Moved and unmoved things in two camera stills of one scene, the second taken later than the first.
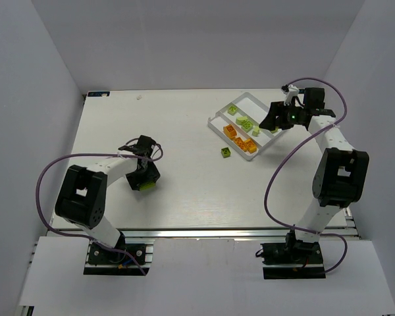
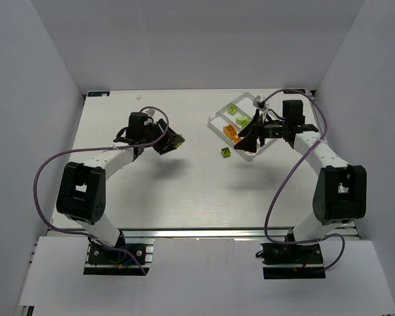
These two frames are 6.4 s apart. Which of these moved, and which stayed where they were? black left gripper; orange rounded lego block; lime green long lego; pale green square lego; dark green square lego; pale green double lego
Moved: lime green long lego; black left gripper
Stayed: dark green square lego; pale green square lego; pale green double lego; orange rounded lego block
